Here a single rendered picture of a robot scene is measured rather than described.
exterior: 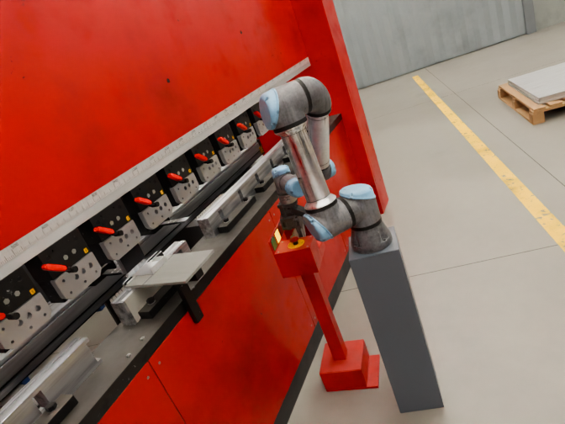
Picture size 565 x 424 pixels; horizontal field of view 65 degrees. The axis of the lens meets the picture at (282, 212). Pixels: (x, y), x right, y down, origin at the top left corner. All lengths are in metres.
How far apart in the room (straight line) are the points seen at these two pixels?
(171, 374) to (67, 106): 0.91
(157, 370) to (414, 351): 0.96
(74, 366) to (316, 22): 2.60
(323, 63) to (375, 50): 5.61
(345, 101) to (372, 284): 1.93
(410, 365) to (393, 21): 7.55
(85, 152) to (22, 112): 0.21
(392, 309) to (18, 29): 1.50
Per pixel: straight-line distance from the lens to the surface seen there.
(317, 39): 3.31
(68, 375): 1.47
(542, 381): 2.16
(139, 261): 1.65
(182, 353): 1.60
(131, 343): 1.52
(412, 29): 8.94
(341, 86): 3.32
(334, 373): 2.18
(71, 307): 1.78
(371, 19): 8.86
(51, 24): 1.63
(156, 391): 1.53
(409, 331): 1.80
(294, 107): 1.42
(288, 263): 1.83
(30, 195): 1.40
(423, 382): 1.98
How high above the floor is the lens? 1.58
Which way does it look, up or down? 22 degrees down
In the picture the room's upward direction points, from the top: 21 degrees counter-clockwise
